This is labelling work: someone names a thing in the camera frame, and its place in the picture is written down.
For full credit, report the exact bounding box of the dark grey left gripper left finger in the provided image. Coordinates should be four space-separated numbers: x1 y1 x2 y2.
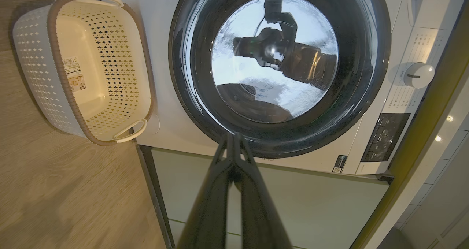
176 133 235 249

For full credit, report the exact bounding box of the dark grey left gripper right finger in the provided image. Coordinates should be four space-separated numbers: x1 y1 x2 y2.
233 133 293 249

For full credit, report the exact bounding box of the black round glass washer door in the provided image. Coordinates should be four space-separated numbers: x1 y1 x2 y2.
168 0 392 159

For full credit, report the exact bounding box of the white front-load washing machine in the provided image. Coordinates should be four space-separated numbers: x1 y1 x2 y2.
98 0 469 176

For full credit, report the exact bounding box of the paper basket label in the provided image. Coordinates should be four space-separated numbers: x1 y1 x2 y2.
62 57 87 93

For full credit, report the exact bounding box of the cream and grey laundry basket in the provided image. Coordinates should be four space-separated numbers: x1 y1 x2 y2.
12 0 156 146

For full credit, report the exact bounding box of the small black barcode sticker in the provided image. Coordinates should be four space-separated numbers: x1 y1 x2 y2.
333 155 348 174

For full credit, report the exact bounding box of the black control display panel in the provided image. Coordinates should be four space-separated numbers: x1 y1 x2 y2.
361 113 411 163

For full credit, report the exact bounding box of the white round control knob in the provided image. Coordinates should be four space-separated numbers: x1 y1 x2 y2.
403 62 436 89

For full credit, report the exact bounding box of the white detergent drawer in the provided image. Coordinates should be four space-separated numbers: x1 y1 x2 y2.
407 0 451 30

